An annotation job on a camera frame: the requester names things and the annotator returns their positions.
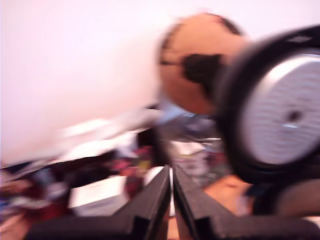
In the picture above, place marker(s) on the white Porlex box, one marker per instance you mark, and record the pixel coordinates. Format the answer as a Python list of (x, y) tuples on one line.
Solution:
[(97, 195)]

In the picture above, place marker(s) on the brown cork globe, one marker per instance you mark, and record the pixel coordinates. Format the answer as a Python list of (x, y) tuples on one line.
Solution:
[(195, 50)]

